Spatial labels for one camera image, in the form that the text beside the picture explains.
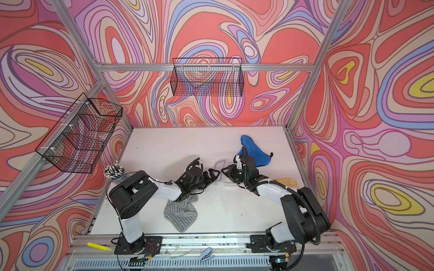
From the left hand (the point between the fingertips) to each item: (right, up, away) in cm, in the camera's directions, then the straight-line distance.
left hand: (221, 177), depth 89 cm
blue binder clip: (-6, -29, -19) cm, 35 cm away
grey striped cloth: (-19, -15, -11) cm, 27 cm away
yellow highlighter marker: (-54, -27, -16) cm, 63 cm away
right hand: (+1, +2, -2) cm, 3 cm away
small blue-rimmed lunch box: (-1, +5, +8) cm, 9 cm away
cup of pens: (-50, +5, -12) cm, 51 cm away
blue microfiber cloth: (+24, +10, +12) cm, 29 cm away
